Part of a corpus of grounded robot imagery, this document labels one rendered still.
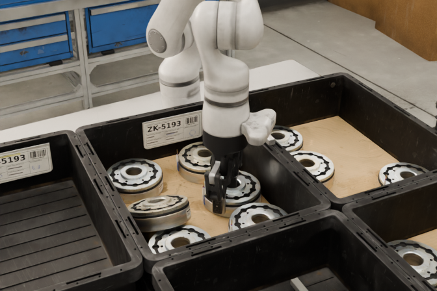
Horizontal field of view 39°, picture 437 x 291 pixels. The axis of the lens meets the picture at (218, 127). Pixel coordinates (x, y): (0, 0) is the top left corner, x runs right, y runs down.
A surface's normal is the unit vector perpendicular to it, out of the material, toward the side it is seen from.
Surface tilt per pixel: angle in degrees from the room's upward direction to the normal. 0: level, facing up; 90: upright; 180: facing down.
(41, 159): 90
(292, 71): 0
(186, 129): 90
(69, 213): 0
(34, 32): 90
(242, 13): 35
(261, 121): 6
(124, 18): 90
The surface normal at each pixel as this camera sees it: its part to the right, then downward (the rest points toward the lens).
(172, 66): -0.24, -0.59
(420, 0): -0.94, 0.14
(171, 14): -0.57, 0.45
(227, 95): 0.03, 0.50
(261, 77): 0.00, -0.87
